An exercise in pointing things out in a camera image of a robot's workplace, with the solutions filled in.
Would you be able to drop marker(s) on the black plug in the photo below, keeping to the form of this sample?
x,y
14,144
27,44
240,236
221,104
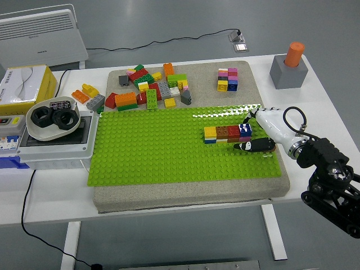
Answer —
x,y
96,267

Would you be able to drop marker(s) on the orange tall toy brick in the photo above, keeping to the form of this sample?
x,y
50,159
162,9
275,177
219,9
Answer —
x,y
168,69

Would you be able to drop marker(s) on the red long toy brick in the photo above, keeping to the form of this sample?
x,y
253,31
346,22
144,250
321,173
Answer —
x,y
155,86

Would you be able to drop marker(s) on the blue cube toy brick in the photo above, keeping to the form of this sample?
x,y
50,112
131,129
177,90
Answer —
x,y
233,85

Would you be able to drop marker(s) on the white and yellow brick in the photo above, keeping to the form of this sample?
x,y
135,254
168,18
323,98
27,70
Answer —
x,y
143,86

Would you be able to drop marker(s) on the grey electrical junction box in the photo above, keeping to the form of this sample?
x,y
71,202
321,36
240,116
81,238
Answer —
x,y
56,153

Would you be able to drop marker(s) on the blue thin toy brick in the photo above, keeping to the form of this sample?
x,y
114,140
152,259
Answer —
x,y
210,141

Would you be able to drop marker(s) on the black large hex nut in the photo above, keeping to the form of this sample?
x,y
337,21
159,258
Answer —
x,y
41,116
65,119

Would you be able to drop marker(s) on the dark orange thin brick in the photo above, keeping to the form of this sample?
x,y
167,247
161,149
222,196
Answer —
x,y
233,139

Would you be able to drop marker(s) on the green long flat brick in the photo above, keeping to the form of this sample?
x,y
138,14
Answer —
x,y
128,107

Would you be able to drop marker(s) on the yellow and white tissue box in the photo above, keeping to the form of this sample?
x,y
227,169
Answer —
x,y
25,84

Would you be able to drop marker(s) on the lime green long brick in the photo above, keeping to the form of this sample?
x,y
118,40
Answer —
x,y
152,99

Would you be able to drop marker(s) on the white square toy brick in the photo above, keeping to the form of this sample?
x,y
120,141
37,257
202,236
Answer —
x,y
175,92

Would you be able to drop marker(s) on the grey-brown foam mat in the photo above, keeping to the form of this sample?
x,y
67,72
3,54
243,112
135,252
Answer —
x,y
197,194

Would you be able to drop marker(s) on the white thin toy brick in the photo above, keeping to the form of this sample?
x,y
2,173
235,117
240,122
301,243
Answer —
x,y
210,137

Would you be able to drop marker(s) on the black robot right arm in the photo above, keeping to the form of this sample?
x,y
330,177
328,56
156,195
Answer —
x,y
323,152

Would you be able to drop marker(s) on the yellow small toy brick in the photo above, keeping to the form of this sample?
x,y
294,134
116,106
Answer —
x,y
131,71

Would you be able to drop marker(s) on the dark grey sloped brick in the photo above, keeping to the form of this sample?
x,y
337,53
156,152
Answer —
x,y
186,97

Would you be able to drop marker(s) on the orange cylinder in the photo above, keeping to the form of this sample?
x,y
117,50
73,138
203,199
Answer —
x,y
294,54

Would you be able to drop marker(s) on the green studded baseplate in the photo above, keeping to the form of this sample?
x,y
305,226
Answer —
x,y
154,146

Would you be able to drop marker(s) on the white plastic bowl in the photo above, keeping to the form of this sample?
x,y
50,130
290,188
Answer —
x,y
42,133

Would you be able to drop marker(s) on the orange long toy brick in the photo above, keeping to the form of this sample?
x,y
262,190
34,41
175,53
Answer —
x,y
125,99
80,96

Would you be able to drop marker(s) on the dark grey toy brick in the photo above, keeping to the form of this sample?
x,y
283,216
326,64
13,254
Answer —
x,y
123,80

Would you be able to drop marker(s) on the yellow square toy brick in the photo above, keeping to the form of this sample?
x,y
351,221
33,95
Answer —
x,y
157,76
182,83
170,103
210,131

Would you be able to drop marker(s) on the grey long toy brick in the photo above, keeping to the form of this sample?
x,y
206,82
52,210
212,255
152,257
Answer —
x,y
95,101
164,89

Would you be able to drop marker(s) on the yellow cube toy brick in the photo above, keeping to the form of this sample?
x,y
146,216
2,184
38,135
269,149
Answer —
x,y
222,85

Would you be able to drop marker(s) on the closed metal floor socket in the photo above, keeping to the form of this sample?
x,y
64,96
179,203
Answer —
x,y
241,47

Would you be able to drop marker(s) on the grey metal plate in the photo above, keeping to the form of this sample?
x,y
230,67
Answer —
x,y
188,265

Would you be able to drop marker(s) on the pink square toy brick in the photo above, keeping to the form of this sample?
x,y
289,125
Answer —
x,y
245,139

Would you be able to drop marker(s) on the green small toy brick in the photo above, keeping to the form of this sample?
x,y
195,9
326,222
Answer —
x,y
100,109
139,67

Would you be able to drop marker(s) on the pale yellow thin brick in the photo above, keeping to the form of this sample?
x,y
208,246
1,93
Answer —
x,y
222,140

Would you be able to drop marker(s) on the grey cube holder block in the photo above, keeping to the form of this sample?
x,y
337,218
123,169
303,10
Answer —
x,y
288,76

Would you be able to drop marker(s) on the dark block with pink dots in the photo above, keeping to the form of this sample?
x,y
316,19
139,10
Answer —
x,y
60,104

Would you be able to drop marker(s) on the open metal floor socket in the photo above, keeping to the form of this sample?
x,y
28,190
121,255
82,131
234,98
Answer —
x,y
237,36

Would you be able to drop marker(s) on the dark green toy brick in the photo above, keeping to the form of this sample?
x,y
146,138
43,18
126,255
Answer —
x,y
144,79

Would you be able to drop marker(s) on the red sloped toy brick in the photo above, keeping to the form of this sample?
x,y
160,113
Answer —
x,y
111,100

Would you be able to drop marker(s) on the grey circuit breaker box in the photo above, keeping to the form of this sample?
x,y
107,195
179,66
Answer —
x,y
9,132

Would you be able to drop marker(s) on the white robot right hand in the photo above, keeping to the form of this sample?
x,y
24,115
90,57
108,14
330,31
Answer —
x,y
275,125

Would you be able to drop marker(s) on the lime green block brick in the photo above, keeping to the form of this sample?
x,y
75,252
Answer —
x,y
176,78

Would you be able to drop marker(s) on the blue square toy brick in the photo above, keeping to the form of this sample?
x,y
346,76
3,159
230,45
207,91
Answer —
x,y
245,130

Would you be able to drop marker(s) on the pink small cube brick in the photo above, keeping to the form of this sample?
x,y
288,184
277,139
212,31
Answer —
x,y
232,70

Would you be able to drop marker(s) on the white table leg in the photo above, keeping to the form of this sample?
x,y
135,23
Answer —
x,y
70,244
274,233

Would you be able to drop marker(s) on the white electric panel heater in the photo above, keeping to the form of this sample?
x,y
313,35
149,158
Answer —
x,y
39,39

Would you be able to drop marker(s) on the yellow curved toy brick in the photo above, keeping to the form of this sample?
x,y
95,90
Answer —
x,y
90,90

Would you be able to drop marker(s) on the red large toy brick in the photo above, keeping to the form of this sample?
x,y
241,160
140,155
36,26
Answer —
x,y
139,74

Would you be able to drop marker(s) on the brown square toy brick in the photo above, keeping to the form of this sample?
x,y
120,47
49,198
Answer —
x,y
270,148
222,131

